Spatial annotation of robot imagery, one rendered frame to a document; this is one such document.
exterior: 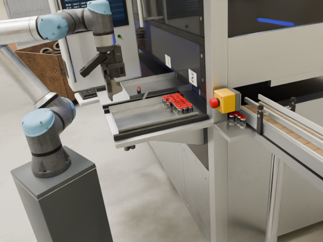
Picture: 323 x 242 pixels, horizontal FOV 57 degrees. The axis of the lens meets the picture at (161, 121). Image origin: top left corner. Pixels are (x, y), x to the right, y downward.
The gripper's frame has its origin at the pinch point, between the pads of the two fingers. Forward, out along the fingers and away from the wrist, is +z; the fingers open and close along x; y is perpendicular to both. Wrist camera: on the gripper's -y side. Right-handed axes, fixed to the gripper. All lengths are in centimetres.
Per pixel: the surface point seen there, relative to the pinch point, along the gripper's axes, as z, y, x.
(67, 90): 75, -28, 264
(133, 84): 14, 20, 54
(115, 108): 12.9, 3.3, 20.1
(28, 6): -3, -109, 903
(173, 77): 15, 44, 54
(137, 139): 15.0, 6.7, -10.4
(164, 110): 14.6, 24.3, 10.5
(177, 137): 23.2, 25.7, -1.9
